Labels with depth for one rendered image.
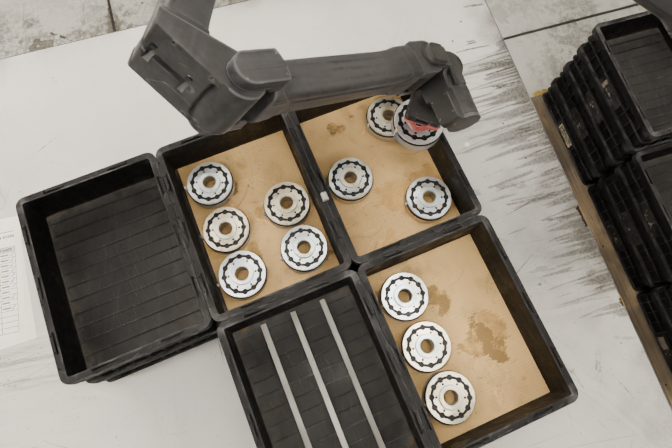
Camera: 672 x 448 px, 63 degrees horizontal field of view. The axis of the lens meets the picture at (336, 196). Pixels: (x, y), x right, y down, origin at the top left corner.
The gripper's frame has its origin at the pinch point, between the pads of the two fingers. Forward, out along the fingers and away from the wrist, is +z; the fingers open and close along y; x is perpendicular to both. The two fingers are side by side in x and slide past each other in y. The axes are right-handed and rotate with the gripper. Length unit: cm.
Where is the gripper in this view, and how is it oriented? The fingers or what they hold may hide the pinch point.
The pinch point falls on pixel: (420, 118)
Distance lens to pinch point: 111.0
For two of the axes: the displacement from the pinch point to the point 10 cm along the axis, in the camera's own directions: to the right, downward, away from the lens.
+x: -9.5, -3.2, 0.3
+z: -0.7, 3.0, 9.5
